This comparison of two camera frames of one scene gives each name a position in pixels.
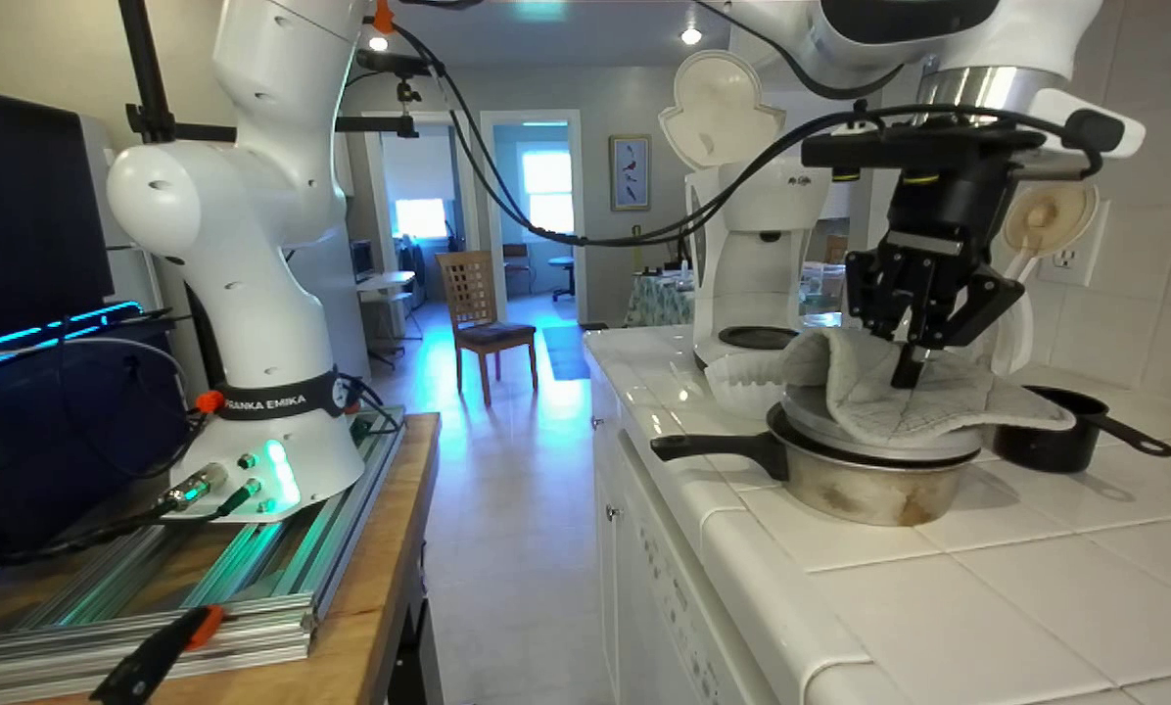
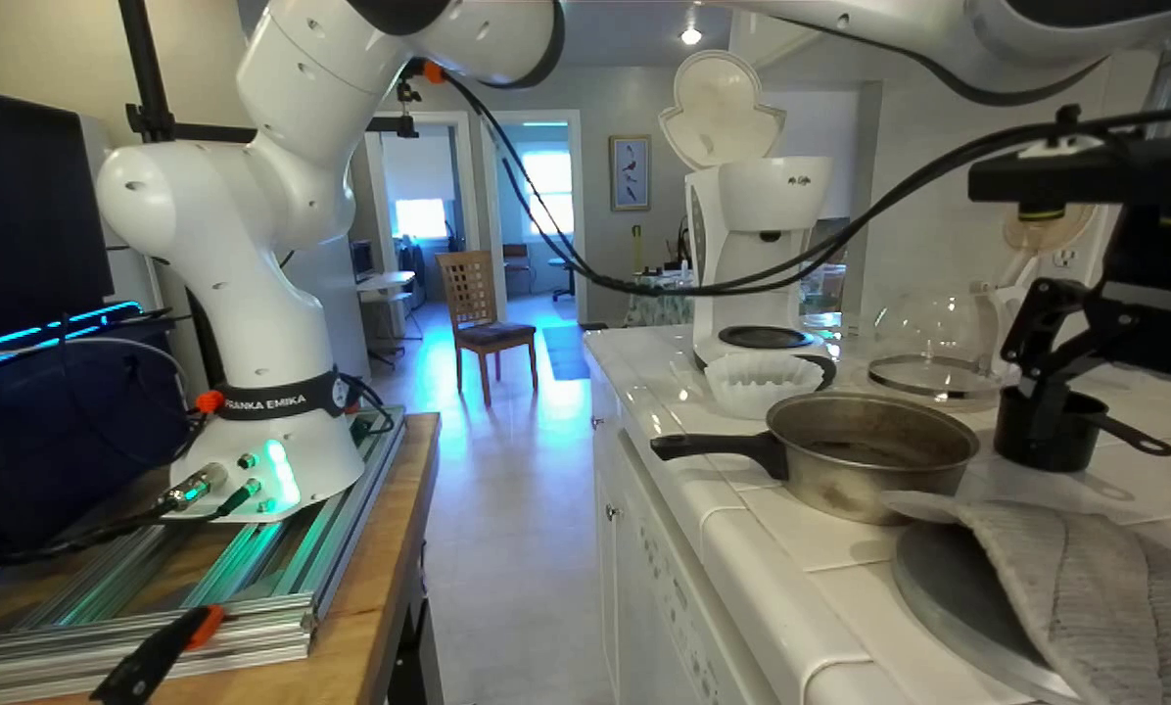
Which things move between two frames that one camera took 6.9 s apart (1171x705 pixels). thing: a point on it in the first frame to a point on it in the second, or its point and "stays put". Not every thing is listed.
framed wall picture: (628, 172) stays put
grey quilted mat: (963, 380) to (1110, 590)
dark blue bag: (66, 444) stays put
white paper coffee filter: (748, 380) stays put
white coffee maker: (746, 214) stays put
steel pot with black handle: (840, 466) stays put
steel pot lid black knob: (810, 415) to (952, 584)
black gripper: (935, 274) to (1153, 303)
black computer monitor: (25, 216) stays put
